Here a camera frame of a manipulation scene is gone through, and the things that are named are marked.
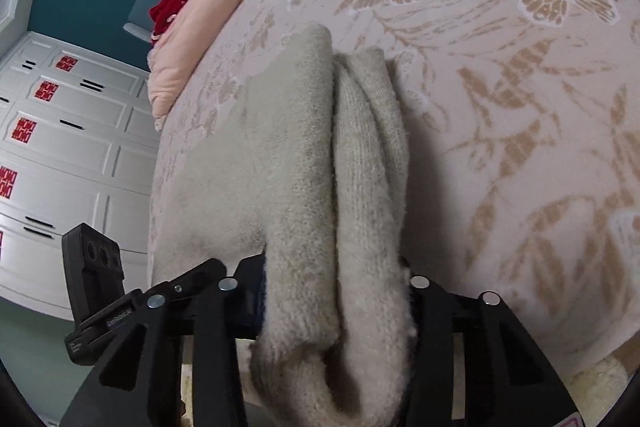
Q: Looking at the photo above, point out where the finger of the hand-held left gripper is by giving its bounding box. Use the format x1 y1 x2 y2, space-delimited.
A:
142 258 227 303

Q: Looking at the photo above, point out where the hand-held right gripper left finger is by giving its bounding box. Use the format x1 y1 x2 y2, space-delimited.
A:
59 256 268 427

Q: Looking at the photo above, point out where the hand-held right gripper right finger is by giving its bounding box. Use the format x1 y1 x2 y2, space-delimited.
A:
399 257 577 427

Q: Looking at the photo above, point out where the beige knit sweater with hearts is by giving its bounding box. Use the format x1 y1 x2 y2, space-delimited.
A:
160 22 418 427

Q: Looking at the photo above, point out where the white wardrobe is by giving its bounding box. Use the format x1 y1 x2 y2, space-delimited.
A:
0 32 161 323

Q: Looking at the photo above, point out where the cream fluffy rug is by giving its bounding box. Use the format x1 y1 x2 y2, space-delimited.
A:
570 354 632 415

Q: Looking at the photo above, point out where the pink floral butterfly bedsheet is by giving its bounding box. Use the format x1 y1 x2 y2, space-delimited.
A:
149 0 640 378

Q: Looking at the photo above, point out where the pink duvet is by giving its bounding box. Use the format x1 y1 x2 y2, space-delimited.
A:
147 0 331 132

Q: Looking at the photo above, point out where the red cloth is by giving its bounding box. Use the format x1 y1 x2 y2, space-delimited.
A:
149 0 207 38

